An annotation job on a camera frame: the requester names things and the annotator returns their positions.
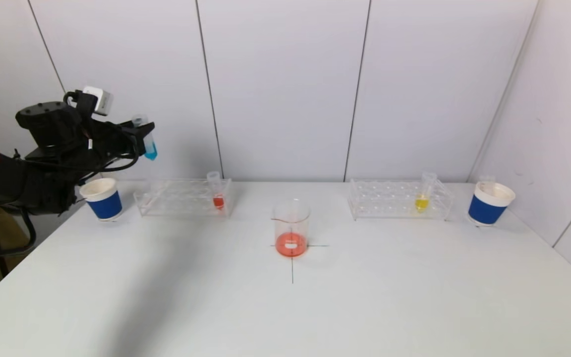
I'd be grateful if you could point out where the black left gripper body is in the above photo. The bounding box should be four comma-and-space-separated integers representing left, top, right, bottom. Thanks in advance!
104, 121, 146, 157

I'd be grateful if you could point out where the blue pigment test tube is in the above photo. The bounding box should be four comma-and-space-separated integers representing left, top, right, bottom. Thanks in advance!
131, 114, 159, 161

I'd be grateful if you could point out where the clear acrylic test tube rack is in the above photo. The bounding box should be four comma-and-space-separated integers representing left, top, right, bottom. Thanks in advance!
348, 179, 453, 221
134, 179, 235, 218

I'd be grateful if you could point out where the orange pigment test tube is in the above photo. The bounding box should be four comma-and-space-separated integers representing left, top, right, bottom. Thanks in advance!
207, 172, 226, 211

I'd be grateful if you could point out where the clear glass beaker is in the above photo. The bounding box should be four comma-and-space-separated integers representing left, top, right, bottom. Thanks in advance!
272, 199, 311, 257

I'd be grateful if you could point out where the yellow pigment test tube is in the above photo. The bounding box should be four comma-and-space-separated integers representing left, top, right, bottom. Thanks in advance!
413, 173, 437, 213

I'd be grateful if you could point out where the blue white paper cup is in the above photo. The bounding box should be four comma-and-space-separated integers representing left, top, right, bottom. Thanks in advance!
80, 178, 123, 222
467, 181, 516, 227

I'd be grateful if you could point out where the black camera cable loop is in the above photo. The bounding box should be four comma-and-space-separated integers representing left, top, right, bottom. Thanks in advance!
63, 90, 140, 173

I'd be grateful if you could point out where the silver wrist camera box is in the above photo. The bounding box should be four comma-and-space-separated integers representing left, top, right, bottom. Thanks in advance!
82, 86, 114, 117

